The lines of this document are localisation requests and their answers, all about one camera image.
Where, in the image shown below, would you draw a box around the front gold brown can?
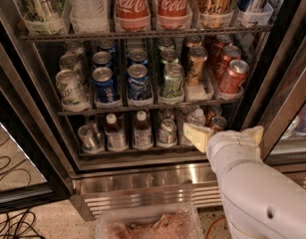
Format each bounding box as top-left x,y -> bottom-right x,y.
186,46 -> 207,86

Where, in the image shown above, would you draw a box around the white 7up can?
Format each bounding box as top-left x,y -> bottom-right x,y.
64,41 -> 85,57
56,70 -> 88,106
59,53 -> 85,81

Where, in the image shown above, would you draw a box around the brown tea bottle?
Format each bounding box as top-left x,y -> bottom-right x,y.
105,114 -> 128,151
134,111 -> 153,149

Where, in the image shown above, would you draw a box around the front dark blue can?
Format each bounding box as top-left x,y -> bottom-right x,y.
92,67 -> 120,104

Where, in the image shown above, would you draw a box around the clear water bottle bottom shelf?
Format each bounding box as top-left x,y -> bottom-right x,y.
179,108 -> 206,145

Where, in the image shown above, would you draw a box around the blue pepsi can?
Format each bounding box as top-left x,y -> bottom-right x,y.
128,64 -> 152,101
128,49 -> 148,66

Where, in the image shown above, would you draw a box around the right brown tea bottle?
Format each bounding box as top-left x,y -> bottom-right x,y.
134,111 -> 153,149

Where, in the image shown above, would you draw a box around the rear dark blue can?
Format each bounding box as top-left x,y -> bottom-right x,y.
98,39 -> 117,54

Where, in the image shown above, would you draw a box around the dark blue can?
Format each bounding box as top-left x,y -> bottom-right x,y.
92,67 -> 120,104
92,52 -> 113,68
98,39 -> 117,54

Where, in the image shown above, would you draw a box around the copper can bottom shelf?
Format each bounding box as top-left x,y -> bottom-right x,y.
209,116 -> 227,132

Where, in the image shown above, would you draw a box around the clear plastic bin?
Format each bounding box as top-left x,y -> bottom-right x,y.
96,203 -> 203,239

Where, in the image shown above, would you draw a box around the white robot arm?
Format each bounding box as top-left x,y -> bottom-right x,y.
183,122 -> 306,239

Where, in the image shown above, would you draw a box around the rear white 7up can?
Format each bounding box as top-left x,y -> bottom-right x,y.
64,41 -> 85,57

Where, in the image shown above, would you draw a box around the rear green can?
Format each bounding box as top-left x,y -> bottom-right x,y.
157,37 -> 175,52

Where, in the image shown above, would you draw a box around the rear gold brown can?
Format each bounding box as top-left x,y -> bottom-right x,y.
180,34 -> 203,68

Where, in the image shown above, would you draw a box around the gold brown can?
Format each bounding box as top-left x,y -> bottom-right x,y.
186,46 -> 207,86
180,34 -> 203,68

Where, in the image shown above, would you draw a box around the black cables on floor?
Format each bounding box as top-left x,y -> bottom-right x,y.
0,208 -> 47,239

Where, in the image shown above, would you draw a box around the left brown tea bottle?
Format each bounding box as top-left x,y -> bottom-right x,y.
105,114 -> 128,151

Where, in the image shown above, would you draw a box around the left tall coca-cola can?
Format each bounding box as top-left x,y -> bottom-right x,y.
115,0 -> 149,19

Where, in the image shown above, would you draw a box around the orange extension cable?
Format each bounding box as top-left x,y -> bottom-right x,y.
204,216 -> 228,239

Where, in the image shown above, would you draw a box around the open glass fridge door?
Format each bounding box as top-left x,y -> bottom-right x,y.
0,90 -> 70,214

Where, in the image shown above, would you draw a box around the silver green can bottom shelf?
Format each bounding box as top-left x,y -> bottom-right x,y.
157,119 -> 176,144

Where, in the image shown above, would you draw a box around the clear water bottle shelf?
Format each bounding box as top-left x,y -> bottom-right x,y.
179,108 -> 206,145
66,0 -> 111,20

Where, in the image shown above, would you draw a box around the front green can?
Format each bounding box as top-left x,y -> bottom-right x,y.
160,63 -> 183,99

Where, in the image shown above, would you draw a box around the middle green can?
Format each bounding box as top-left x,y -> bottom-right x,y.
159,48 -> 178,70

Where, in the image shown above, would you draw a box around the tall green white can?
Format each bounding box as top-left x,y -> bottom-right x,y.
22,0 -> 66,22

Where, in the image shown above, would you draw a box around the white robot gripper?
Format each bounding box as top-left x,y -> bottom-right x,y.
183,122 -> 264,170

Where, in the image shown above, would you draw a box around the middle white 7up can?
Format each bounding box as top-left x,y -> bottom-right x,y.
59,53 -> 85,81

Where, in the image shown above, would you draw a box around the stainless steel fridge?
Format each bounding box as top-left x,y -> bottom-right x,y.
0,0 -> 306,220

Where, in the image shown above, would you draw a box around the red coke can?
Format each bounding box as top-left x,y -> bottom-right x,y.
208,34 -> 233,68
219,60 -> 249,95
213,45 -> 241,82

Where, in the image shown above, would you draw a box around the rear blue pepsi can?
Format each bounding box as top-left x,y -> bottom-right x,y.
128,49 -> 148,66

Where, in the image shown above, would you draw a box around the front white 7up can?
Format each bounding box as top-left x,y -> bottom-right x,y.
56,70 -> 88,106

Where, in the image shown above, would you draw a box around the front blue pepsi can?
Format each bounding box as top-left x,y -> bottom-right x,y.
128,64 -> 152,101

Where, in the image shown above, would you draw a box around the clear water bottle top shelf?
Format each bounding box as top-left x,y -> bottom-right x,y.
66,0 -> 111,20

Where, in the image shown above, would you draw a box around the middle dark blue can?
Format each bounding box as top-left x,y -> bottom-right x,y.
92,52 -> 113,68

